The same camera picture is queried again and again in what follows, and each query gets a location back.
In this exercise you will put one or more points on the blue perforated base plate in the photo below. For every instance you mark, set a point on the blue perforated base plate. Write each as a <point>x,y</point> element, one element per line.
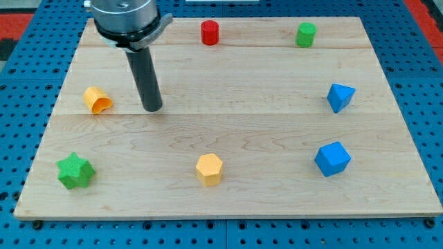
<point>35,71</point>

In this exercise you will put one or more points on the yellow hexagon block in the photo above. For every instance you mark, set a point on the yellow hexagon block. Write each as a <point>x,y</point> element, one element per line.
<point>209,169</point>

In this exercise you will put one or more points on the green star block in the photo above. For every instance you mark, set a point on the green star block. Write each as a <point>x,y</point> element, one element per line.
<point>74,171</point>

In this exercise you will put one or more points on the green cylinder block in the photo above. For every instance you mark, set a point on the green cylinder block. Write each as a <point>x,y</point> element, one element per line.
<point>305,34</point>

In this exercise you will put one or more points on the blue cube block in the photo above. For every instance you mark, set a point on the blue cube block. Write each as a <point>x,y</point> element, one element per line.
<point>332,159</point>

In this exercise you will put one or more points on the blue triangular prism block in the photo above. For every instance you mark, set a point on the blue triangular prism block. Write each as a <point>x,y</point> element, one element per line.
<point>339,96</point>

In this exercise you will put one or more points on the wooden board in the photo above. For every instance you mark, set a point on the wooden board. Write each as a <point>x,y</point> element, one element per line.
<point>259,103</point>

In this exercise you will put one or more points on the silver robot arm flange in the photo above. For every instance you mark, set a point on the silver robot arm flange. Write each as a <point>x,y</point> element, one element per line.
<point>131,25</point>

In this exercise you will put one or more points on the yellow arch block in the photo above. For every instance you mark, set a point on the yellow arch block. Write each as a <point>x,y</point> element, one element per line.
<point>96,99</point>

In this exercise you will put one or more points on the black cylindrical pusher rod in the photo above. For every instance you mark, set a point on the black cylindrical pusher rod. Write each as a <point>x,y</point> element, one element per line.
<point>144,75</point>

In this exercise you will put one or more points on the red cylinder block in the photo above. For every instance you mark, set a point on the red cylinder block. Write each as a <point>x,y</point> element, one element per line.
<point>209,32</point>

